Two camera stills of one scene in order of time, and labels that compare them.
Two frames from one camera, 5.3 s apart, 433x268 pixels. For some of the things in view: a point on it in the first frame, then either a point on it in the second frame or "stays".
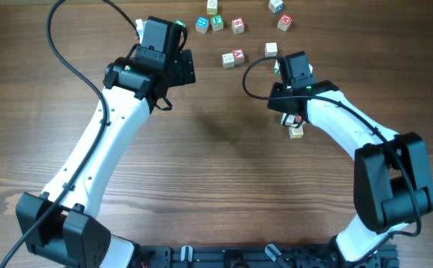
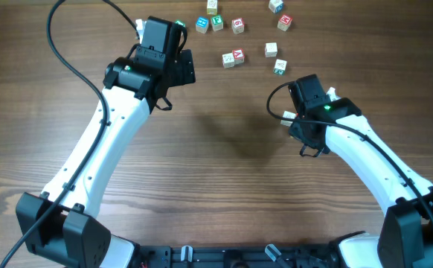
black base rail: [255, 256] stays
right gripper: [276, 103] -> [303, 138]
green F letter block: [217, 22] stays
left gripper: [186, 68] stays
